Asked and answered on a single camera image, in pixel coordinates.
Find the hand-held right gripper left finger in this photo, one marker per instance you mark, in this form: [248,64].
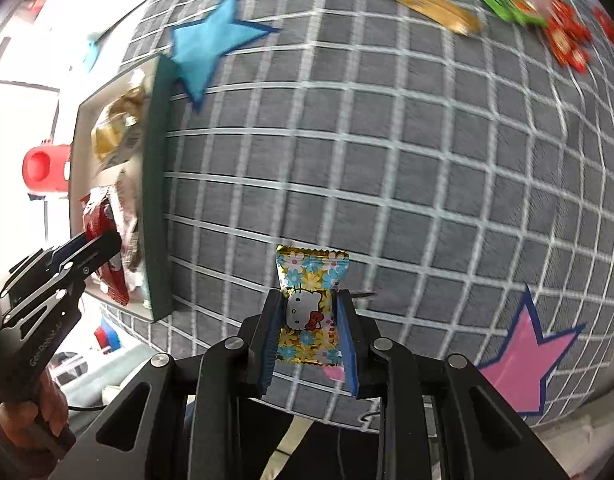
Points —
[269,345]

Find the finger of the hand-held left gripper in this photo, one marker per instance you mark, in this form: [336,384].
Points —
[57,255]
[92,260]

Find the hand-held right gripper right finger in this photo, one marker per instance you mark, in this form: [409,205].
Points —
[348,345]

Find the brown clear snack packet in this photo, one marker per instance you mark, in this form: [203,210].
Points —
[132,255]

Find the red snack packet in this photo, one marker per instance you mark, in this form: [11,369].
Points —
[99,215]

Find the floral cat candy packet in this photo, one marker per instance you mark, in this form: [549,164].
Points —
[309,310]

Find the green-sided white box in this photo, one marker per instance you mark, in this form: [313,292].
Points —
[154,185]

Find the yellow snack packet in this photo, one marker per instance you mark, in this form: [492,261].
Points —
[112,132]

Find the person's left hand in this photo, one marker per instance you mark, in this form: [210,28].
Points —
[54,402]

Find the blue red object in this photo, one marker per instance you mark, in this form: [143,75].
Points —
[107,340]

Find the red plastic container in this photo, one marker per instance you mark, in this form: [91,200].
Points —
[44,170]

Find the grey checked star blanket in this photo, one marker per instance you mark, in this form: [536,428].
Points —
[387,160]

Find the gold snack packet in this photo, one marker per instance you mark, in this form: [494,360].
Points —
[427,5]

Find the red gold-print candy packet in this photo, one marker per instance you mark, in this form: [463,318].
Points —
[612,30]
[567,35]

